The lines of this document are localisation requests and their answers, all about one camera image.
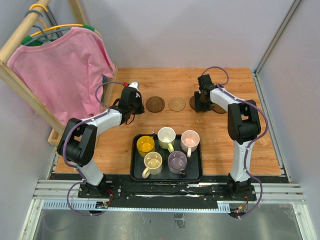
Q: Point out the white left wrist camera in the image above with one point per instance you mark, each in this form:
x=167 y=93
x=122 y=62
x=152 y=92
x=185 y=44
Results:
x=134 y=85

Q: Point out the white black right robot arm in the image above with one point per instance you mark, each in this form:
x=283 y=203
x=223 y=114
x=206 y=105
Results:
x=243 y=126

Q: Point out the aluminium frame post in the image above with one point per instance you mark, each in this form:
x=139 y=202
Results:
x=278 y=35

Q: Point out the pink t-shirt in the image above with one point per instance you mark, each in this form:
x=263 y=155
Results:
x=65 y=74

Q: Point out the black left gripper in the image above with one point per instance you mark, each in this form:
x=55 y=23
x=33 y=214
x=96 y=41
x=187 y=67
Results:
x=141 y=109

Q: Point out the grey slotted cable duct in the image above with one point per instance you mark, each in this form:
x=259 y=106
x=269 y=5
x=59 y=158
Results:
x=94 y=205

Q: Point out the yellow translucent cup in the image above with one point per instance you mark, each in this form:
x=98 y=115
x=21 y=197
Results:
x=145 y=144

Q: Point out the yellow clothes hanger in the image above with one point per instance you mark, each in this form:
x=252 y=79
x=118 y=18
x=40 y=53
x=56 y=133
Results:
x=62 y=26

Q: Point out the black plastic tray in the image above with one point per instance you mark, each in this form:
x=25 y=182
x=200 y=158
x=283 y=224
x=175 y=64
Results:
x=194 y=170

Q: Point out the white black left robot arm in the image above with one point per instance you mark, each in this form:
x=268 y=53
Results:
x=78 y=141

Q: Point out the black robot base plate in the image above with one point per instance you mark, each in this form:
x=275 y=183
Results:
x=125 y=191

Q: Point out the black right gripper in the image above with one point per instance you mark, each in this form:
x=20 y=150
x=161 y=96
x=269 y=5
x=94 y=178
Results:
x=198 y=106

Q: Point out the dark wooden coaster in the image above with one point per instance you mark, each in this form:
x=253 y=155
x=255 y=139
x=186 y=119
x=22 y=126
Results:
x=192 y=102
x=155 y=104
x=218 y=109

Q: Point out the small woven rattan coaster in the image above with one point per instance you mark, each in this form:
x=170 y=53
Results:
x=176 y=104

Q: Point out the grey clothes hanger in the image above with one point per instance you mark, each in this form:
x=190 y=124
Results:
x=44 y=35

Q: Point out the wooden clothes rack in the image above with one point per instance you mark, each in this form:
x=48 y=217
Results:
x=17 y=85

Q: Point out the pink mug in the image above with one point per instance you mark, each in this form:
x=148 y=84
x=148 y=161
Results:
x=190 y=140

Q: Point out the green clothes hanger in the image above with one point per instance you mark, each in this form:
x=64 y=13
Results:
x=38 y=43

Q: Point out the pale green mug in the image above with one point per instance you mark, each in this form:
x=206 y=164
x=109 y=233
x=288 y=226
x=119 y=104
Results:
x=166 y=138

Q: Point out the purple mug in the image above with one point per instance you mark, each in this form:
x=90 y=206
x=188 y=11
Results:
x=177 y=163

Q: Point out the cream mug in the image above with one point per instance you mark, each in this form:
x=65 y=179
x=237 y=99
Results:
x=153 y=163

